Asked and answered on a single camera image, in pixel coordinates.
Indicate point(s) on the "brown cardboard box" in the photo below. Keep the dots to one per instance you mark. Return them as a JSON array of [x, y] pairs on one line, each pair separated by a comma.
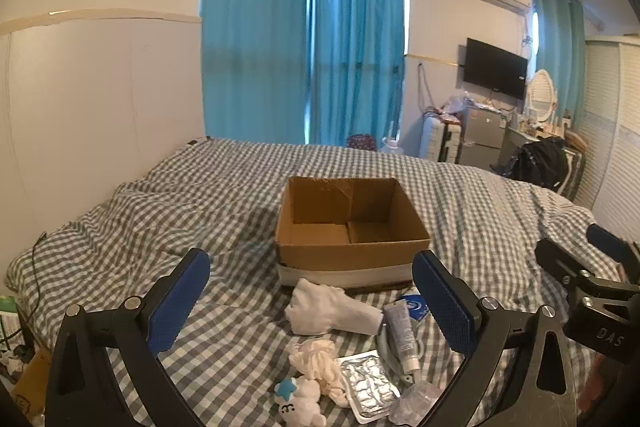
[[350, 232]]

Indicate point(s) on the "clear plastic bag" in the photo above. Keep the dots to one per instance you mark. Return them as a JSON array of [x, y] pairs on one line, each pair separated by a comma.
[[456, 104]]

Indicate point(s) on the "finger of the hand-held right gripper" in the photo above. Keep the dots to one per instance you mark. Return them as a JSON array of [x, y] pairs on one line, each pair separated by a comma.
[[606, 240], [562, 259]]

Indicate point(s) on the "white plush toy blue star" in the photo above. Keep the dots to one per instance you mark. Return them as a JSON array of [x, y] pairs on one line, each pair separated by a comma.
[[300, 404]]

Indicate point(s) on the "white and blue cream tube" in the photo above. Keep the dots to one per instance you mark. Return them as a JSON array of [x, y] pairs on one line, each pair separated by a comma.
[[400, 329]]

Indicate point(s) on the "green packet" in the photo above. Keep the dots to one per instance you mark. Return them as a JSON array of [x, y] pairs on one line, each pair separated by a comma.
[[7, 303]]

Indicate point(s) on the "cardboard box on floor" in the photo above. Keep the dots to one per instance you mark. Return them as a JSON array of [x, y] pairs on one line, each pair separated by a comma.
[[32, 382]]

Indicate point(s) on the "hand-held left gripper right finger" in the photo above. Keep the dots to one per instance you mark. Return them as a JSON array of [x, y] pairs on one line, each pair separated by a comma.
[[445, 302]]

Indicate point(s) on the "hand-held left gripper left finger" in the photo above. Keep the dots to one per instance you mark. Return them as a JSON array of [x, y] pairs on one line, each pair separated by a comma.
[[180, 302]]

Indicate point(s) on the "clear plastic cup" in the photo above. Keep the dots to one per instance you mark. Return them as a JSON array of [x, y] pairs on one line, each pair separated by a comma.
[[415, 404]]

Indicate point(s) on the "clear large water bottle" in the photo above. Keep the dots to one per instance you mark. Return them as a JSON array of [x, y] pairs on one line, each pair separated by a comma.
[[392, 146]]

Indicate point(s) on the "wide teal curtain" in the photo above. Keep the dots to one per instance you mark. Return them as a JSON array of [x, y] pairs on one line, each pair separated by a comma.
[[250, 32]]

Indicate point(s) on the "silver small fridge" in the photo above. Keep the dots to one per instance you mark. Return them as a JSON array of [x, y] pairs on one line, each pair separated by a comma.
[[482, 132]]

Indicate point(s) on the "black wall television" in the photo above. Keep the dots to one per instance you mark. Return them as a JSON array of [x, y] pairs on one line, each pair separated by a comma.
[[495, 67]]

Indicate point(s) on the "pale grey plastic item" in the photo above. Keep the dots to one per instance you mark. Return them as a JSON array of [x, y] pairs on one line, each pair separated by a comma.
[[387, 352]]

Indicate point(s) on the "silver blister pack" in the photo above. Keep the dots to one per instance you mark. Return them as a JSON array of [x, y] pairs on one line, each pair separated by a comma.
[[367, 384]]

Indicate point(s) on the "narrow teal curtain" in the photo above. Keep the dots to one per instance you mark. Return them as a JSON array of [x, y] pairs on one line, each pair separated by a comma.
[[355, 47]]

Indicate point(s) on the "small teal curtain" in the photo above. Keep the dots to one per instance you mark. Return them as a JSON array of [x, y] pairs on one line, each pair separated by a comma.
[[560, 57]]

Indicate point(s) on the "wooden hangers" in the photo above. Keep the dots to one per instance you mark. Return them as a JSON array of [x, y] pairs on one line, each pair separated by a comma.
[[576, 141]]

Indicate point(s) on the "white dressing table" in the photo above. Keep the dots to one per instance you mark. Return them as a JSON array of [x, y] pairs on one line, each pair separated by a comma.
[[522, 142]]

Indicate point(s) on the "white slatted wardrobe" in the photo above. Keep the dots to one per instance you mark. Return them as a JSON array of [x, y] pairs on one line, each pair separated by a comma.
[[615, 117]]

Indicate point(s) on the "grey checked blanket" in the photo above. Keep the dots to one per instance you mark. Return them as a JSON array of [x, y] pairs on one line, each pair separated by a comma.
[[200, 207]]

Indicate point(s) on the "black backpack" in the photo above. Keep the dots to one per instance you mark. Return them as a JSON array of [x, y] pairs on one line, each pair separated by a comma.
[[542, 164]]

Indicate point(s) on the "pale blue suitcase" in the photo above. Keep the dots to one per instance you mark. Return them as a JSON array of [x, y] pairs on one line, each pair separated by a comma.
[[440, 139]]

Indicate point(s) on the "white sock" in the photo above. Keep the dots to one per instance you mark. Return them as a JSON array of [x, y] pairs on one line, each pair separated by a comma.
[[325, 307]]

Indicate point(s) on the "white oval mirror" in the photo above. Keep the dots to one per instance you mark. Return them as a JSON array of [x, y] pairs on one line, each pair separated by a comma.
[[542, 94]]

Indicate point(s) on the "cream cloth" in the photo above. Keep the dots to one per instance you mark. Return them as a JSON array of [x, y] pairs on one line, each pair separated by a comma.
[[317, 362]]

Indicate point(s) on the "red patterned bag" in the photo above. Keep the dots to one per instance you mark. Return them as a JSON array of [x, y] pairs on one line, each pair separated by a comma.
[[361, 142]]

